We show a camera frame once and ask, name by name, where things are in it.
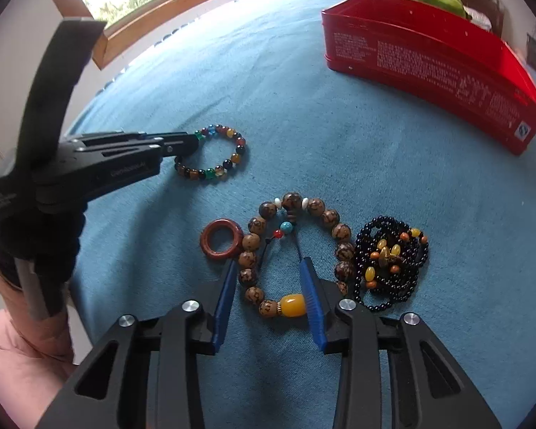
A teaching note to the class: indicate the person's left hand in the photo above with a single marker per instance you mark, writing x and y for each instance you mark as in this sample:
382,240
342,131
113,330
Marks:
58,250

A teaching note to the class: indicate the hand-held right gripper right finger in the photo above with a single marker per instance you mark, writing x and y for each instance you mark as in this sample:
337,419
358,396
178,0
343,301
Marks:
310,308

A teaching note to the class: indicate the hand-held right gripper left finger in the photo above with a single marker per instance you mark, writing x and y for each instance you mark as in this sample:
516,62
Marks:
223,304

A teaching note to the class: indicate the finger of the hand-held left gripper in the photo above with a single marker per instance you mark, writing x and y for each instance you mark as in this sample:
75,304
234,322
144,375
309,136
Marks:
129,165
116,138

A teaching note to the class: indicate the red tin box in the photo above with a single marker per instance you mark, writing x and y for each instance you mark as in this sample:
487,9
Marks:
429,67

